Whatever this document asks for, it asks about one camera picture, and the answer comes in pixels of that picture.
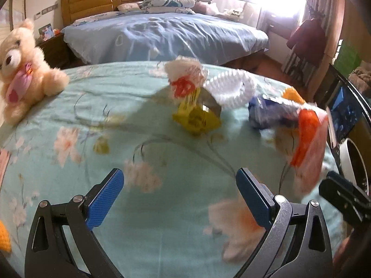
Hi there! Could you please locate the white round waste bin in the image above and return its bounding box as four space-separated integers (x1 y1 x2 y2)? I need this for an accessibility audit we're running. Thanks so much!
338 137 371 197

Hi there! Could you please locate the orange plastic bag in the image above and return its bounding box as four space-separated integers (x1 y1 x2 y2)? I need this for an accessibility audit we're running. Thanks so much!
290 104 329 194

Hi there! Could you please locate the white red plastic bag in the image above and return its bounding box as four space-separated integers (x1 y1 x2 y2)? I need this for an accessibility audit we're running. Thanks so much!
165 57 210 98

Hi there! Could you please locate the flat patterned pillow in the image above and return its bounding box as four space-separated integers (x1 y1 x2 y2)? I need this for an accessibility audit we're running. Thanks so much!
145 6 196 15

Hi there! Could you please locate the black glass-top dresser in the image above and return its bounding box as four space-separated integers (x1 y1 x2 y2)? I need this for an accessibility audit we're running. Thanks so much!
314 62 371 151

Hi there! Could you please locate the brown plush toy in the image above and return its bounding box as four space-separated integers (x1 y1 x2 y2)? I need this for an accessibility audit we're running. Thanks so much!
349 66 371 99

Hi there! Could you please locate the orange yellow packet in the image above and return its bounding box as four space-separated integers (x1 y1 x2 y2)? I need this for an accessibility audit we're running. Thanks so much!
282 88 306 105

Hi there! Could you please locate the photo frame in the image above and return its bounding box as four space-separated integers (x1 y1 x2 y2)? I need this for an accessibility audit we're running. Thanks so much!
38 23 54 41

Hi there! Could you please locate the cream teddy bear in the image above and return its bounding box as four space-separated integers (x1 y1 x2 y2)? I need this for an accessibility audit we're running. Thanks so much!
0 18 70 126

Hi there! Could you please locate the bed with blue cover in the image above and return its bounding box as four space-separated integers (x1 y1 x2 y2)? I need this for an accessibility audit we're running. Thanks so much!
61 12 271 66

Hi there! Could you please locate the blue packet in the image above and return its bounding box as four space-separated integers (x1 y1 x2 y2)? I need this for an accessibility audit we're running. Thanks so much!
248 94 302 129

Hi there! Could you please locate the wooden nightstand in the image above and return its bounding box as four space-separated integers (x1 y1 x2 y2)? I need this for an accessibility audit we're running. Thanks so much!
38 33 73 68

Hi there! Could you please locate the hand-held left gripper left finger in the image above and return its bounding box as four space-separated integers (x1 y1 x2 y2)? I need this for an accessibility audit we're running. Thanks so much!
25 168 126 278

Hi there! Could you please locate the patterned blue white pillow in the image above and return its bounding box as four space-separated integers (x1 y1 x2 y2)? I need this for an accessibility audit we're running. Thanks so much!
141 0 196 8

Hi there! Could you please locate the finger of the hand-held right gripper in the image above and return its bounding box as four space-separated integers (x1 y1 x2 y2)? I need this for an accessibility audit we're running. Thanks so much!
318 179 371 232
327 171 371 202

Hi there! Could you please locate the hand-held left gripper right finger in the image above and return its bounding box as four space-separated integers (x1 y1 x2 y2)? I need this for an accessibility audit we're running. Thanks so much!
236 167 334 278

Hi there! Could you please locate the pink cushion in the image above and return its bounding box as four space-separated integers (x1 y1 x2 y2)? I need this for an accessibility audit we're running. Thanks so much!
195 1 229 16

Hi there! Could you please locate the flat blue pillow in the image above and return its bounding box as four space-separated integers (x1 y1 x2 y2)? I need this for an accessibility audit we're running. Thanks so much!
72 13 116 25

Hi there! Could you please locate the green box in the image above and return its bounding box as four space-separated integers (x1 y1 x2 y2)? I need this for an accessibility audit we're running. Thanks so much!
335 42 363 77

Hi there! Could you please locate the wall switch panel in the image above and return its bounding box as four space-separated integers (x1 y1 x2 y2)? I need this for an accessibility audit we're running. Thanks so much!
33 3 58 21

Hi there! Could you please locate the white fluffy packet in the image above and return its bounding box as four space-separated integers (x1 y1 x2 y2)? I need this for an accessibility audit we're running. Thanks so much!
204 69 256 111

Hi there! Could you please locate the wooden headboard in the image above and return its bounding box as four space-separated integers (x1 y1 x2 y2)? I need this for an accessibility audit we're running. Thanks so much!
60 0 158 28

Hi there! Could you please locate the small white pillow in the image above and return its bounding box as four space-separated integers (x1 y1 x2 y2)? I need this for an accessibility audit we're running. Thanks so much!
117 2 144 13

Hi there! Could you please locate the yellow knitted cylinder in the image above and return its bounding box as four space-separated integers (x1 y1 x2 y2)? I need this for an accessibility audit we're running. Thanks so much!
0 220 12 252

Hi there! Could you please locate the floral teal bed sheet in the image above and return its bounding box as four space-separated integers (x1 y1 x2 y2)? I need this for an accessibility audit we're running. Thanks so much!
0 59 348 278

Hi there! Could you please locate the dark red coat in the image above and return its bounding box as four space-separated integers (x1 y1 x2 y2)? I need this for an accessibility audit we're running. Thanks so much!
286 19 326 64

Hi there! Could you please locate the grey bed guard rail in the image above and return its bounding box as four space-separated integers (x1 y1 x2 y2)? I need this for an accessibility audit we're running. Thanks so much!
184 0 261 28

